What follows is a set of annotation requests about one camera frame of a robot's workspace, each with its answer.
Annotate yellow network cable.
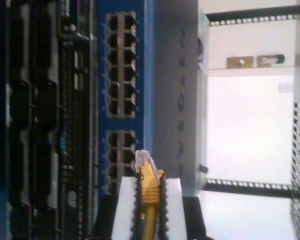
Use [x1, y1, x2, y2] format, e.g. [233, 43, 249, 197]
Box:
[134, 149, 166, 240]

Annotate white cabinet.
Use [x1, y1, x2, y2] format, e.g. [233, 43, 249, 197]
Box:
[198, 0, 300, 240]

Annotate black rack server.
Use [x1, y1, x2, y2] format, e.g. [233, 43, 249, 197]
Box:
[4, 0, 100, 240]

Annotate brown label plate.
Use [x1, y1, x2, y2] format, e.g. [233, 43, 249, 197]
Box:
[226, 55, 255, 69]

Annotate black label plate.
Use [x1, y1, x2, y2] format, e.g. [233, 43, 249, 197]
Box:
[255, 53, 286, 68]

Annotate black perforated rack post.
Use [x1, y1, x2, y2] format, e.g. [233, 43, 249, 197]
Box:
[203, 177, 295, 199]
[206, 11, 298, 27]

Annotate blue network switch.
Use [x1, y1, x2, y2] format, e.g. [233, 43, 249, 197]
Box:
[97, 0, 209, 201]

